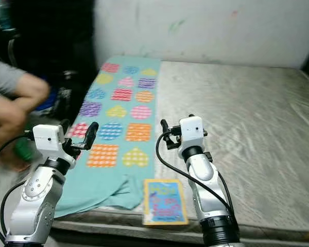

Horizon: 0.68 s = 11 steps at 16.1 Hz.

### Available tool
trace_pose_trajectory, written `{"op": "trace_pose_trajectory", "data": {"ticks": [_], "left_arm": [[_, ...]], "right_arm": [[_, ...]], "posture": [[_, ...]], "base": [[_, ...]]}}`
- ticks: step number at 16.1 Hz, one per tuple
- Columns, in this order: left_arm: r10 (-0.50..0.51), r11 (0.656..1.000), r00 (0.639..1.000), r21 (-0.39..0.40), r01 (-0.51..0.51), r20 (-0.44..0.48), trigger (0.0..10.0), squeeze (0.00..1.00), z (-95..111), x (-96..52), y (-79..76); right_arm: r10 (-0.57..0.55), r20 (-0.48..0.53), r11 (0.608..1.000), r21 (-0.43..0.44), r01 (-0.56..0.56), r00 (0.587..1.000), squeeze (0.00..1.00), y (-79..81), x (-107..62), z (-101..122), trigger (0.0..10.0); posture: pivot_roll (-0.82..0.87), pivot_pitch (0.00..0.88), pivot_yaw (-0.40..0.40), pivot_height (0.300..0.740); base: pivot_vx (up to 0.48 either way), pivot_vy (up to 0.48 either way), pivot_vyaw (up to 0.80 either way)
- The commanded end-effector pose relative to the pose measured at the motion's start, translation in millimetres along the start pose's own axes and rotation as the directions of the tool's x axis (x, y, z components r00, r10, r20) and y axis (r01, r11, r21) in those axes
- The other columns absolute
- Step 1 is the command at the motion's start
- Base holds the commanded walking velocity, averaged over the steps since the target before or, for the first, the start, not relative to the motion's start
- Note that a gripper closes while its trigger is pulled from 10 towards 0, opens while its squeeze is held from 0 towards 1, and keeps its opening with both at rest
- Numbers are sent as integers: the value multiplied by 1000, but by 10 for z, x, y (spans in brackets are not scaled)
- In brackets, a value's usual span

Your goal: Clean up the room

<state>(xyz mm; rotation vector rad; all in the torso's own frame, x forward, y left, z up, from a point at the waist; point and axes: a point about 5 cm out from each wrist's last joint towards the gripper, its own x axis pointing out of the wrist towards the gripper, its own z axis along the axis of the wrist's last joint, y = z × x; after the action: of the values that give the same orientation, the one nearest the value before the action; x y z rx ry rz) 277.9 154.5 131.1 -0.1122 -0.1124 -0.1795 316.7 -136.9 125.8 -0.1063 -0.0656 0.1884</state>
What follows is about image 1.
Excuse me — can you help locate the blue yellow children's book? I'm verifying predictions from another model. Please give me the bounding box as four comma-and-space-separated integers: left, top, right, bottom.
143, 179, 189, 226

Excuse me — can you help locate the black bottle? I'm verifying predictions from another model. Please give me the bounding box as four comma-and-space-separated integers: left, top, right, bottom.
57, 71, 81, 120

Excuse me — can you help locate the teal blanket with colourful shapes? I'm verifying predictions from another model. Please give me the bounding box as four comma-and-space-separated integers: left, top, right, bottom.
54, 56, 163, 217

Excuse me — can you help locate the person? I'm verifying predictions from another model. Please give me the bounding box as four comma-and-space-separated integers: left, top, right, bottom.
0, 59, 52, 170

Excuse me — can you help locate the white quilted mattress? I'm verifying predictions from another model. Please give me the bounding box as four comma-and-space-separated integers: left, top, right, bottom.
51, 61, 309, 242

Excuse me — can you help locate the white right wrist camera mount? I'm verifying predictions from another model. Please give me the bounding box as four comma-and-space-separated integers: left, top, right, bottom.
178, 116, 205, 152

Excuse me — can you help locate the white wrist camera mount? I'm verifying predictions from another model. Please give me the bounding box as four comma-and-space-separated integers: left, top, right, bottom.
178, 116, 205, 152
32, 124, 65, 160

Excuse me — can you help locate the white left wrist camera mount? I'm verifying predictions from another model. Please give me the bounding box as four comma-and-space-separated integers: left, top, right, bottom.
32, 124, 65, 160

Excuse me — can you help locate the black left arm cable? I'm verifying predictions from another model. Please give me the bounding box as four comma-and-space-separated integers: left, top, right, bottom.
0, 131, 37, 245

